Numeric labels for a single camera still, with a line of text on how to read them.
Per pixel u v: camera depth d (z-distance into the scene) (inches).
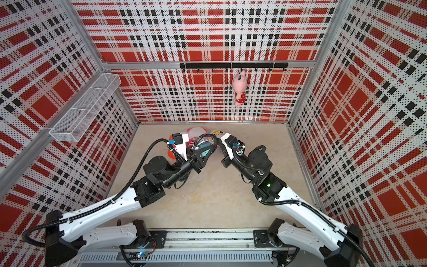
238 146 19.7
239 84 35.8
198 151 22.2
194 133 43.4
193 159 20.7
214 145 23.4
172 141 20.3
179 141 20.6
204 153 22.7
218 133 41.2
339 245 15.1
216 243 29.0
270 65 34.8
